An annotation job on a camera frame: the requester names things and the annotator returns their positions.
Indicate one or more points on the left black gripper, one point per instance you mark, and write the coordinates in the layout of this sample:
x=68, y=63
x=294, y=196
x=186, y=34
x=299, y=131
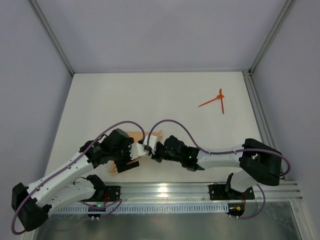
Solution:
x=125, y=160

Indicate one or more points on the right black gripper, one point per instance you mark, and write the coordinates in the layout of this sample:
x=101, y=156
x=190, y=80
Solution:
x=157, y=152

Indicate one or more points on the peach cloth napkin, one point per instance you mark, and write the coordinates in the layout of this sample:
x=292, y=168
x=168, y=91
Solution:
x=136, y=135

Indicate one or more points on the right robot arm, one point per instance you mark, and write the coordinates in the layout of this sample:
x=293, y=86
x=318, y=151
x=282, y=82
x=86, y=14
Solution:
x=258, y=163

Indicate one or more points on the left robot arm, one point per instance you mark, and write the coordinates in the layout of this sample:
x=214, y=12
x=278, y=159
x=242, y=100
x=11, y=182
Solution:
x=31, y=202

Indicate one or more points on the orange plastic fork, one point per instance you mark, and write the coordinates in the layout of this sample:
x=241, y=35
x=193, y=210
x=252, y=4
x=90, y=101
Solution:
x=218, y=97

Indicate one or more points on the orange plastic knife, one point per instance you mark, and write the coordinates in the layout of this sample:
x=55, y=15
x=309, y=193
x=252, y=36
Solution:
x=221, y=101

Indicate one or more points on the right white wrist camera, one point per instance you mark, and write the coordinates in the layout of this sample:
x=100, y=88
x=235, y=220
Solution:
x=151, y=145

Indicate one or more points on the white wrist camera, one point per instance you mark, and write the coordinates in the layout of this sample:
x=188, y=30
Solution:
x=137, y=150
x=151, y=145

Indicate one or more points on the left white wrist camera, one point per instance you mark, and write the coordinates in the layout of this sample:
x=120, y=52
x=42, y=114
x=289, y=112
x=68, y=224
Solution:
x=137, y=150

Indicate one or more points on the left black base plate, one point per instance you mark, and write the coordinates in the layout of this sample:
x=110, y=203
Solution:
x=111, y=193

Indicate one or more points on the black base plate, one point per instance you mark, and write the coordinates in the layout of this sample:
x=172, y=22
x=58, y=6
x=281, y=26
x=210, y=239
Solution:
x=217, y=192
x=111, y=193

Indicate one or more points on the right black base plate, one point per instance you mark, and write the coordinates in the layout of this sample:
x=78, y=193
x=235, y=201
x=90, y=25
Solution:
x=217, y=192

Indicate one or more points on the perforated cable tray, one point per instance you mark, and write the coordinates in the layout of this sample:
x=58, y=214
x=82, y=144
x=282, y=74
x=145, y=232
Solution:
x=148, y=208

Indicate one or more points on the right side aluminium rail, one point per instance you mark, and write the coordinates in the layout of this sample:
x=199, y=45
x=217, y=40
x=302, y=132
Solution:
x=260, y=112

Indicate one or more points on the aluminium rail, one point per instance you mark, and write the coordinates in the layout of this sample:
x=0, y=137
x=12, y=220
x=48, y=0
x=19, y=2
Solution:
x=260, y=112
x=197, y=192

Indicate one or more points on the aluminium front rail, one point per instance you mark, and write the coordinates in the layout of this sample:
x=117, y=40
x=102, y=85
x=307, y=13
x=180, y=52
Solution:
x=197, y=192

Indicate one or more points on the left frame post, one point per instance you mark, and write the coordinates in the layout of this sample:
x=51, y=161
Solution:
x=51, y=35

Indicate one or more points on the frame post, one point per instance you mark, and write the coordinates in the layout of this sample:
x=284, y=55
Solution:
x=51, y=35
x=272, y=33

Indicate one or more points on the right frame post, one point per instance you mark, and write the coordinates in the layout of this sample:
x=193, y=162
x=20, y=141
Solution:
x=272, y=33

